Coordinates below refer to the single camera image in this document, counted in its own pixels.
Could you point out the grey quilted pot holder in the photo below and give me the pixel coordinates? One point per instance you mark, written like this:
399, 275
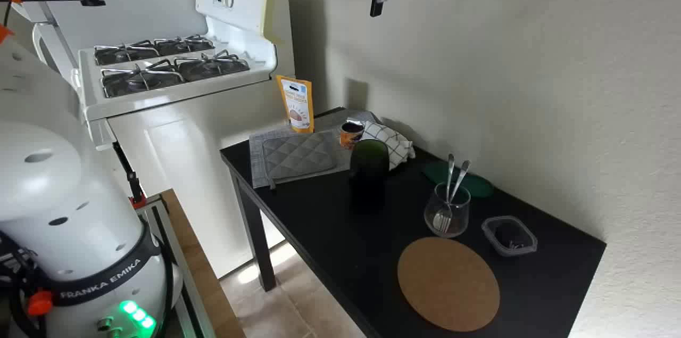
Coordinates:
298, 157

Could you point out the black bar clamp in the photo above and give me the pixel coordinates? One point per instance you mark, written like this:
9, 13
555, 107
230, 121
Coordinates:
132, 181

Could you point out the stove knob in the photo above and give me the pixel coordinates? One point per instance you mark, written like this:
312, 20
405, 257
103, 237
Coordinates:
228, 0

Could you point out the grey cloth placemat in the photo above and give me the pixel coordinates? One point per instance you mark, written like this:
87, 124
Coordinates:
258, 159

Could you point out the white checkered towel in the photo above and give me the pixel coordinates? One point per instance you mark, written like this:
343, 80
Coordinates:
396, 143

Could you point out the orange food pouch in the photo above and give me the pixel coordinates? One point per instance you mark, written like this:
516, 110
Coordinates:
296, 104

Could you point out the round cork board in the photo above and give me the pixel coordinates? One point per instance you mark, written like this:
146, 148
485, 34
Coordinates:
448, 285

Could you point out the dark green cup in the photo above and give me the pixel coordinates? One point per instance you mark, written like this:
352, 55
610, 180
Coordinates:
368, 173

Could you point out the small orange can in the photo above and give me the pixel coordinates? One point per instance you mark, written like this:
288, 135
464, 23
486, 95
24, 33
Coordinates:
350, 137

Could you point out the green plate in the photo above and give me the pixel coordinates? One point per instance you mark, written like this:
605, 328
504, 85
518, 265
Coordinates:
479, 186

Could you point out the clear plastic container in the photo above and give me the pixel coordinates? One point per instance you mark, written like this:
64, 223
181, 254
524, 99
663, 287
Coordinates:
509, 237

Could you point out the stove burner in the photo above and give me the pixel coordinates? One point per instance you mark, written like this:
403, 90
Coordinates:
125, 53
141, 78
183, 44
213, 65

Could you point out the clear drinking glass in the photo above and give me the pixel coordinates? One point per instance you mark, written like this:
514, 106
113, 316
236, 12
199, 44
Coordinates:
457, 221

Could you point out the silver fork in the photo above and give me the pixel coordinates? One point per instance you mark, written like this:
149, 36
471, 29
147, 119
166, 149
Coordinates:
450, 170
462, 175

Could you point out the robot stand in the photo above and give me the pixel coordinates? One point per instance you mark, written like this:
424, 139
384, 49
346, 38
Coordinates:
199, 269

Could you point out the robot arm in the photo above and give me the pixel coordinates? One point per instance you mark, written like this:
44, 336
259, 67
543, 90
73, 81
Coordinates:
69, 205

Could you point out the white gas stove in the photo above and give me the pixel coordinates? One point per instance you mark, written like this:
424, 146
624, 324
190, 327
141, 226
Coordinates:
181, 167

